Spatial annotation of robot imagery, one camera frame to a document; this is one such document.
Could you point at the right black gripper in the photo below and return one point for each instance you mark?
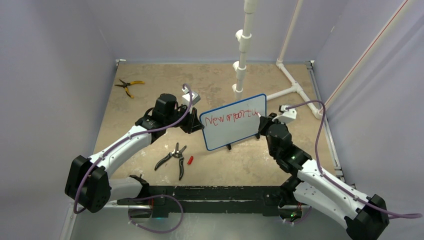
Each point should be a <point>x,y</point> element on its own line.
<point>265,122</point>

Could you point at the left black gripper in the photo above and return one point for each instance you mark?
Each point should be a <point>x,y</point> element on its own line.
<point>193,123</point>

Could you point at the blue framed whiteboard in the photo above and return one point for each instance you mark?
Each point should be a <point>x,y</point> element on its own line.
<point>232,122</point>

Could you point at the red marker cap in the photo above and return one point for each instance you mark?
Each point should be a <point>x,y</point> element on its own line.
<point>190,160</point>

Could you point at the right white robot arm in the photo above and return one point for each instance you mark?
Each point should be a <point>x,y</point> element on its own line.
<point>362,216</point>

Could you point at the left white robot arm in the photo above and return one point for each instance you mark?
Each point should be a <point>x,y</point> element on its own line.
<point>88,182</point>

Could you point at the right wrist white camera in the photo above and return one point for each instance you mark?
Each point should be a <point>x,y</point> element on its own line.
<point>285,114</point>

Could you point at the wrist white camera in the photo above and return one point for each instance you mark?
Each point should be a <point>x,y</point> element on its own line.
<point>188,97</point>
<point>285,114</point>

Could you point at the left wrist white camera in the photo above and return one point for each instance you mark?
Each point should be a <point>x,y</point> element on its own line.
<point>188,97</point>

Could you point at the black handled wire stripper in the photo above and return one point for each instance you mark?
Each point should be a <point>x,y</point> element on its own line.
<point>177,153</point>

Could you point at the yellow handled pliers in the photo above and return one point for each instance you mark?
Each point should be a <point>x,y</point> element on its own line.
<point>126,85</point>

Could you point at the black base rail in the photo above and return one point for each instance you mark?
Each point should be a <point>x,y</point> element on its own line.
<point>269,201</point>

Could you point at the white PVC pipe frame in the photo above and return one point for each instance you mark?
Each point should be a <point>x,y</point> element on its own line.
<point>267,32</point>

